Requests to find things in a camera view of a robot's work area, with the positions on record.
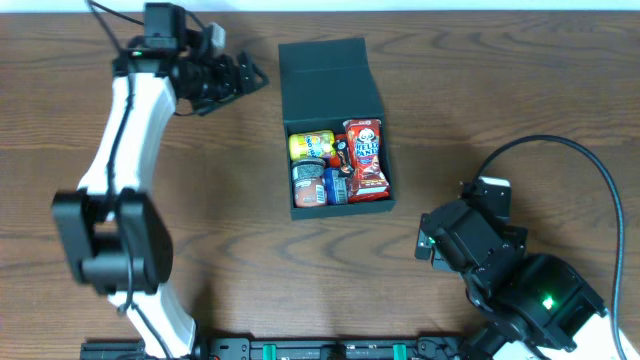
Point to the dark green box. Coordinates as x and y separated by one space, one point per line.
325 83

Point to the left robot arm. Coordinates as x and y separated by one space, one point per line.
114 238

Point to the black candy bar wrapper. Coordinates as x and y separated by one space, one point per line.
346 174

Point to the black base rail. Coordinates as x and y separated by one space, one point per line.
237 348

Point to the red Hello Panda box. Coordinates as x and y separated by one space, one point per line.
368 182

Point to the small blue box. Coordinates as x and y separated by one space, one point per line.
335 186

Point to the red Pringles can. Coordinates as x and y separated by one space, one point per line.
308 182

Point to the red candy bag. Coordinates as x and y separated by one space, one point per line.
340 158

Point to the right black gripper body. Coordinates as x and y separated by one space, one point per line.
425 241

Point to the yellow candy bottle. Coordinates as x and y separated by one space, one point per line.
318 144

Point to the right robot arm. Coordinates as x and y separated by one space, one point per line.
536 305

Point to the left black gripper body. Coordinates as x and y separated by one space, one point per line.
236 77

